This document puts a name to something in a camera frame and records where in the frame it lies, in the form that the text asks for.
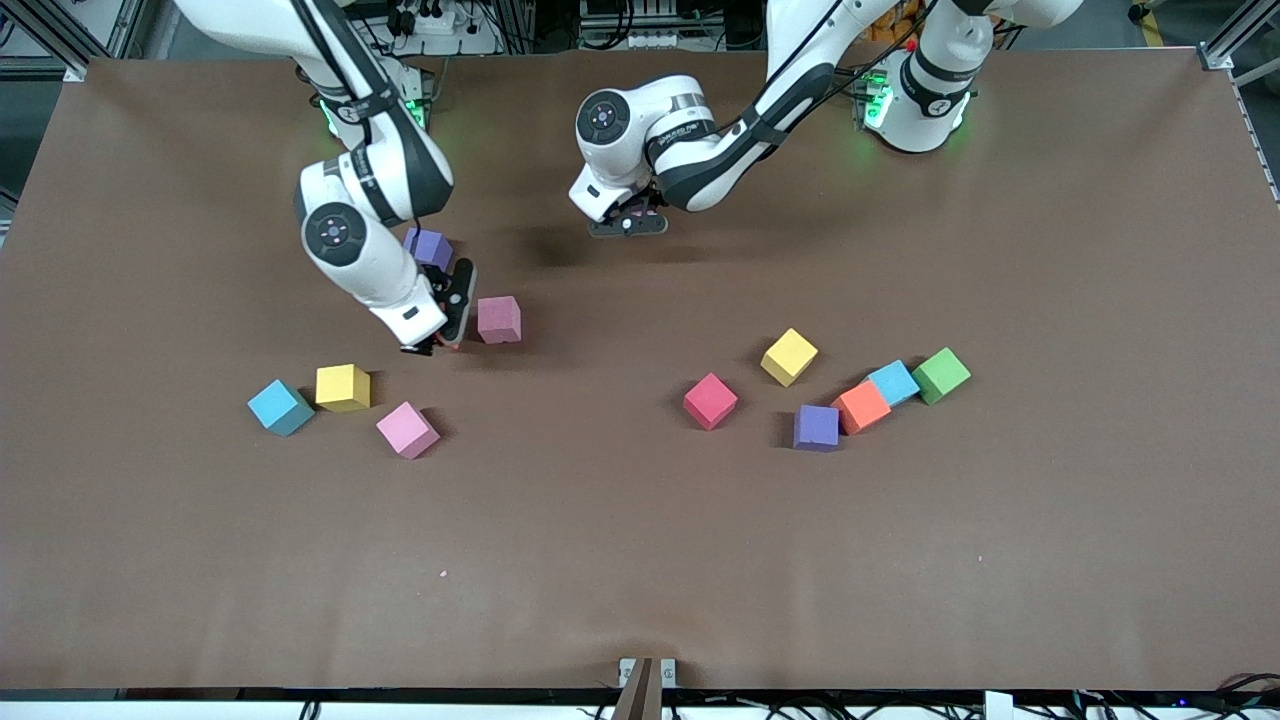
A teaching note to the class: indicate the yellow foam cube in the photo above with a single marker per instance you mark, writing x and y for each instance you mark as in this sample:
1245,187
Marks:
789,357
342,387

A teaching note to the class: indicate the red foam cube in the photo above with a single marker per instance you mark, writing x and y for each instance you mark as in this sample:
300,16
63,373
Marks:
710,401

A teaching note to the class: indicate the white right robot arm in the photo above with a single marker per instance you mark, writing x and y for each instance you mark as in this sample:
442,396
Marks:
345,265

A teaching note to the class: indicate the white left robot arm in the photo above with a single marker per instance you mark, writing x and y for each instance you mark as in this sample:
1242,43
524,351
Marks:
690,105

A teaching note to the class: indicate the purple foam cube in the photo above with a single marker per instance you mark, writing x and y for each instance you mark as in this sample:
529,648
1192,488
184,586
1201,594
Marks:
816,427
432,248

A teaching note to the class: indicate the blue foam cube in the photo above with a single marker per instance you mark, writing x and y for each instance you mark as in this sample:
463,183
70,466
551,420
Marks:
280,407
895,382

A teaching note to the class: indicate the white power strip with plugs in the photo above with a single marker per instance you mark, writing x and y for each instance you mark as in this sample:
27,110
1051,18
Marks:
440,28

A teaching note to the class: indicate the brown table cover sheet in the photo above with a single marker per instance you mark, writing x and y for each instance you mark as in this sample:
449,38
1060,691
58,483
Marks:
640,520

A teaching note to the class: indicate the pile of orange objects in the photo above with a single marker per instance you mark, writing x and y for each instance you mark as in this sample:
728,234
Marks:
895,22

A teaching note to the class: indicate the green foam cube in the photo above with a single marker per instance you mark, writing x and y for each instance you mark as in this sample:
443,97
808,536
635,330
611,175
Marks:
941,375

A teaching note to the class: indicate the metal bracket with brown post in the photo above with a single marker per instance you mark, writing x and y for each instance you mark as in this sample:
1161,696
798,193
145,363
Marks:
645,690

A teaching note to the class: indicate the aluminium frame profile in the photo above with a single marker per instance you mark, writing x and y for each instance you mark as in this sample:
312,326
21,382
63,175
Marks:
45,35
1235,35

